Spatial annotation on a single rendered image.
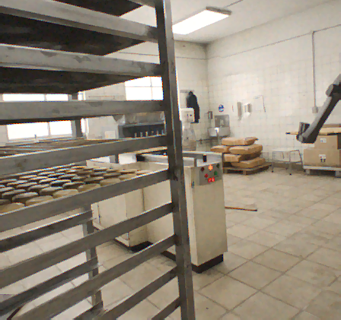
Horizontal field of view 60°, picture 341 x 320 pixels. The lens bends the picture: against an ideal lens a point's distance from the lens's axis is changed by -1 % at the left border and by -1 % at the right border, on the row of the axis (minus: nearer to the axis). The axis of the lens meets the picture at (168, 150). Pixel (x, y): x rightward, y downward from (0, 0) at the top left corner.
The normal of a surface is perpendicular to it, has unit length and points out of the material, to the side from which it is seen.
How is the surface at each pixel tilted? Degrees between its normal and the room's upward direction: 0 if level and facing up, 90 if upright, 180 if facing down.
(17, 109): 90
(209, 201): 90
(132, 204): 90
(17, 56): 90
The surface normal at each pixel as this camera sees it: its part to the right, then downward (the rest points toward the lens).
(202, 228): 0.60, 0.04
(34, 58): 0.76, 0.00
